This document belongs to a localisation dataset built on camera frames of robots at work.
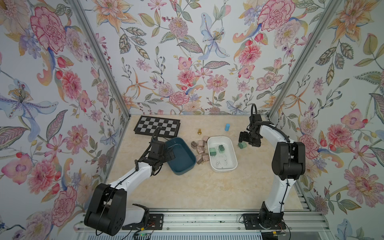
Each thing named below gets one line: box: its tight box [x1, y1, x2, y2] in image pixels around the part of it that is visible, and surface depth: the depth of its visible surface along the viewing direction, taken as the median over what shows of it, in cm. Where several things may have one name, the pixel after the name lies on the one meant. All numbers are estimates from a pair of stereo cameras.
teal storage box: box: [164, 137, 197, 175], surface depth 98 cm
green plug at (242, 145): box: [238, 142, 248, 149], surface depth 103 cm
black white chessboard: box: [133, 115, 181, 138], surface depth 112 cm
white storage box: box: [207, 136, 238, 173], surface depth 100 cm
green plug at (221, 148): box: [218, 144, 225, 153], surface depth 100 cm
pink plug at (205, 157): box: [202, 153, 210, 162], surface depth 97 cm
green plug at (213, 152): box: [209, 147, 217, 156], surface depth 100 cm
